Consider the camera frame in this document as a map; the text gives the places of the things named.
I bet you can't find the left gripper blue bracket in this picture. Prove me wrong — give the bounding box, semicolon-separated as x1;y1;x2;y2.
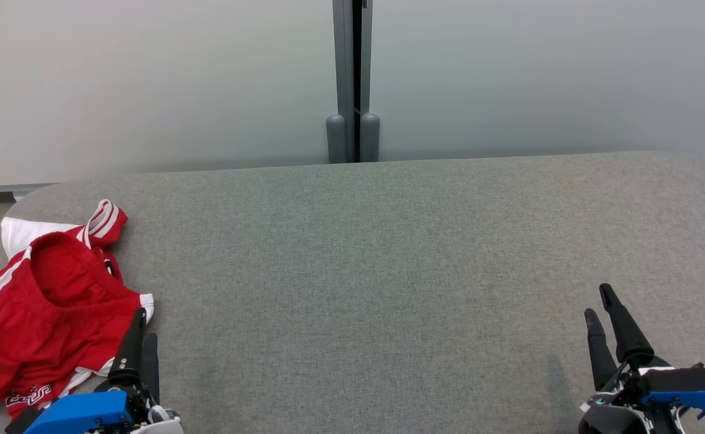
24;307;184;434

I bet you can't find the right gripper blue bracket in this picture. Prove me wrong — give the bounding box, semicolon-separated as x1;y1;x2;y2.
578;283;705;434

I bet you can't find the red shorts white stripe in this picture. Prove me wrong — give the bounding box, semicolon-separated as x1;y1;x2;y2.
0;232;155;417

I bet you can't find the red white basketball jersey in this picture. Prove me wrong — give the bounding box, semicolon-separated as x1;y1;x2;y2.
1;199;128;420

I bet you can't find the grey metal partition post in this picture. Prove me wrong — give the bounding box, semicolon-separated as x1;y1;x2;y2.
326;0;381;164

